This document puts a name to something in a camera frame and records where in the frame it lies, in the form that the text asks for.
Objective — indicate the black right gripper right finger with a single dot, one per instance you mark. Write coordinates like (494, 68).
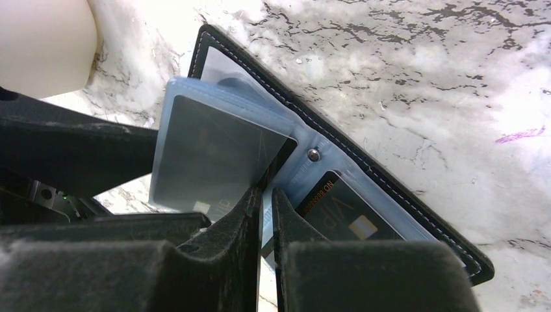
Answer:
(315, 274)

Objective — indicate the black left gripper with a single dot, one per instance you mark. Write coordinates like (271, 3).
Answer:
(83, 156)

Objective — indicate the black leather card holder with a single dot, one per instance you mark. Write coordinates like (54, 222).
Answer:
(222, 75)

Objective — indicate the white oblong plastic tray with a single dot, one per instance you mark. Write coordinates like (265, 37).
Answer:
(47, 47)

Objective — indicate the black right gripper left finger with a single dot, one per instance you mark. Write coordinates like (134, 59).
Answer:
(136, 262)

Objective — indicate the black VIP card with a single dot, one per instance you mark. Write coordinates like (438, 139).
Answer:
(339, 214)

